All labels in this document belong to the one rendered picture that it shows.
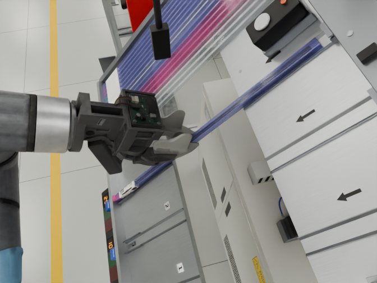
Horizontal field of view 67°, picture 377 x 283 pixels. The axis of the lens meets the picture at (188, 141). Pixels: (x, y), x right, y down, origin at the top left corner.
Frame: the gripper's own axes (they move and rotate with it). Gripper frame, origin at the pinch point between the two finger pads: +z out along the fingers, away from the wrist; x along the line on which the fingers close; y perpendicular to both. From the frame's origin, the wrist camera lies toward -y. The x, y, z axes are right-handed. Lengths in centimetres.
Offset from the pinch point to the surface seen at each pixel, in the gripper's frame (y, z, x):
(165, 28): 18.5, -12.0, 2.9
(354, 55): 28.1, 2.1, -8.1
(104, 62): -22.3, -5.3, 42.0
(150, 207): -15.1, -2.8, -6.1
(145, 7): -16, 10, 68
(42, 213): -111, -15, 30
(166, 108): -77, 47, 76
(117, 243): -24.2, -7.3, -10.0
